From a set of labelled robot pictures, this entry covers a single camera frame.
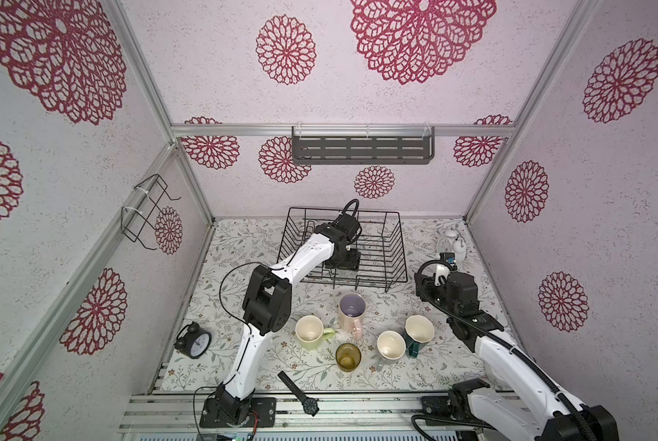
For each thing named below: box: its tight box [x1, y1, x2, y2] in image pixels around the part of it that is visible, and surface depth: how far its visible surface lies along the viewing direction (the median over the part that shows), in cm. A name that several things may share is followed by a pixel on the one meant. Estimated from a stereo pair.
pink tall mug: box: [338, 292, 367, 341], surface depth 86 cm
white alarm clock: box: [436, 228, 467, 263], surface depth 101 cm
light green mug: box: [294, 314, 336, 351], surface depth 83 cm
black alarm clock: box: [173, 321, 213, 360], surface depth 82 cm
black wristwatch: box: [277, 370, 320, 417], surface depth 78 cm
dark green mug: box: [402, 315, 435, 359], surface depth 81 cm
